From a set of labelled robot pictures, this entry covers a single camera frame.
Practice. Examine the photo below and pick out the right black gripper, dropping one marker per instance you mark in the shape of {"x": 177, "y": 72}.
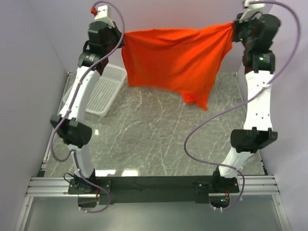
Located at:
{"x": 236, "y": 25}

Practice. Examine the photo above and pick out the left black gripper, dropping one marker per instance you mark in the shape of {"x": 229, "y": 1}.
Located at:
{"x": 115, "y": 30}

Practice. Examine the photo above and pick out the orange t shirt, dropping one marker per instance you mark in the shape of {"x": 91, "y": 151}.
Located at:
{"x": 181, "y": 60}

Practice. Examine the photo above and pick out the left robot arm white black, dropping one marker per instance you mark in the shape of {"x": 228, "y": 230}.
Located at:
{"x": 103, "y": 40}

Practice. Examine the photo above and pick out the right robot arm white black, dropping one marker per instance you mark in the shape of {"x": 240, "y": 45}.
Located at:
{"x": 256, "y": 35}

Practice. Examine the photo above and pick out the white perforated plastic basket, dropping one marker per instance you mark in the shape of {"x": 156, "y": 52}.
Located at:
{"x": 95, "y": 93}

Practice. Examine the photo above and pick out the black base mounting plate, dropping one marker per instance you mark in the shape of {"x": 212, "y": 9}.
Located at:
{"x": 153, "y": 189}

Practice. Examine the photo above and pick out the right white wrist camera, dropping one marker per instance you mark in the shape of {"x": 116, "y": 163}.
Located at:
{"x": 251, "y": 8}

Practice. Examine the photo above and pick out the aluminium extrusion rail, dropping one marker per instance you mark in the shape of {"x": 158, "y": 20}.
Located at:
{"x": 142, "y": 135}

